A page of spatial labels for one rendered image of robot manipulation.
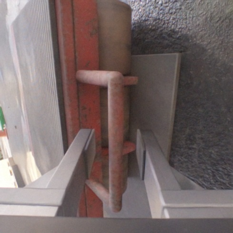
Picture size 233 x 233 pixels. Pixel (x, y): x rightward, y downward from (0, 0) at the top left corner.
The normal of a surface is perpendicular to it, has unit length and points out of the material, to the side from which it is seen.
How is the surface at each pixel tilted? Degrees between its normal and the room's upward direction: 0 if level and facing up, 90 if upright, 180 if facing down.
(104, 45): 59
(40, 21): 0
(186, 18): 0
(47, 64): 0
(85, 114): 90
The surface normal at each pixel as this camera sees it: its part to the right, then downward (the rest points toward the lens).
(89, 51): 0.63, 0.23
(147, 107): -0.77, 0.19
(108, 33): 0.24, 0.29
